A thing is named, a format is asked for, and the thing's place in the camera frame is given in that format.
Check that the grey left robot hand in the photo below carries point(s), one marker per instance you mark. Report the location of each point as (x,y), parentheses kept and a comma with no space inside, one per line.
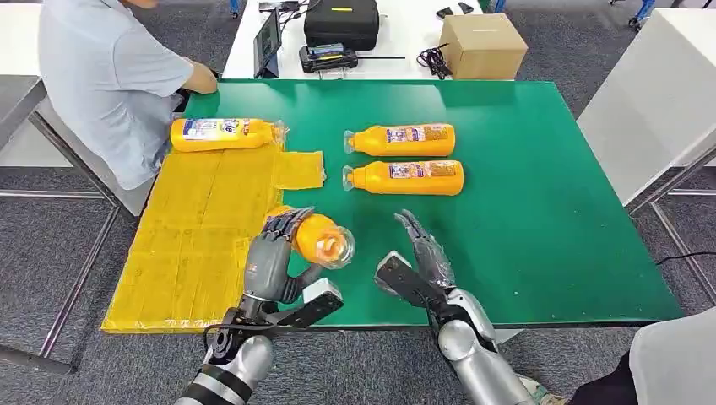
(267,268)

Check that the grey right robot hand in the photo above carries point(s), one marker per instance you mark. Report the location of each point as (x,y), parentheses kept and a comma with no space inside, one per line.
(431,260)

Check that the orange drink bottle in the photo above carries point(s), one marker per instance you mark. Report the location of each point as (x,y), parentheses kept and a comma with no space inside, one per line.
(369,142)
(369,180)
(252,137)
(319,240)

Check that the yellow sheet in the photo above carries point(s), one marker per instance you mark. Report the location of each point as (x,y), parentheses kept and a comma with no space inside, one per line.
(190,240)

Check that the green table mat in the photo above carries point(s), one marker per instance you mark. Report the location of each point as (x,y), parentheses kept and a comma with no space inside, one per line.
(531,195)

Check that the thin black rod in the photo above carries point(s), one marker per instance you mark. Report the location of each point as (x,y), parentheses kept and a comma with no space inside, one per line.
(381,57)

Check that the cardboard box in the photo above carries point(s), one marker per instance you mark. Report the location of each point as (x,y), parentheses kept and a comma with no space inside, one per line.
(484,50)

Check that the black device with yellow stripe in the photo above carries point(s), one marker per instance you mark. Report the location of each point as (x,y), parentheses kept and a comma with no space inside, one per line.
(327,58)

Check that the black tablet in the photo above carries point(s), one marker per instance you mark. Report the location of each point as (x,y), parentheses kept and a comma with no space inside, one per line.
(267,42)

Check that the white table with devices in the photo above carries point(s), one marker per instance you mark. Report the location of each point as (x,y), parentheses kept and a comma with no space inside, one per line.
(403,33)

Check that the small black gadget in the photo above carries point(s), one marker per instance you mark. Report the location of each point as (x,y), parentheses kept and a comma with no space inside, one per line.
(466,8)
(445,12)

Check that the black carry case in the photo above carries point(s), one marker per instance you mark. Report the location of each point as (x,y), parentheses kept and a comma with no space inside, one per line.
(342,25)

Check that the person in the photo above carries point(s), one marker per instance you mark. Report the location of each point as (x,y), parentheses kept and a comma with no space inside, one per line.
(100,72)
(677,363)

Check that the flat black device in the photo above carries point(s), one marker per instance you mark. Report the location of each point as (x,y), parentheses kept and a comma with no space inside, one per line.
(278,6)

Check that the blue chair leg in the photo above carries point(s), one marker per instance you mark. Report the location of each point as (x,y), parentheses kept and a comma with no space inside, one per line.
(236,7)

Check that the white table with metal legs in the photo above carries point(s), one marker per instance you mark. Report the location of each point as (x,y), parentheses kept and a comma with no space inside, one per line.
(649,106)
(17,84)

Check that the blue chair base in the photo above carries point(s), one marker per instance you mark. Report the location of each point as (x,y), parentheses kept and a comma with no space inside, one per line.
(643,14)

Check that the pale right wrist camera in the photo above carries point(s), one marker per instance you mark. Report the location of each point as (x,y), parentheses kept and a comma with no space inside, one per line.
(400,279)

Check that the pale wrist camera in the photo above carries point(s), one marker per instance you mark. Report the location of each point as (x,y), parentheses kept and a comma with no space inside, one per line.
(319,299)
(400,279)

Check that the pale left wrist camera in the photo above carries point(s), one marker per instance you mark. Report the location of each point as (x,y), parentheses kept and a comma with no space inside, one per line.
(319,299)

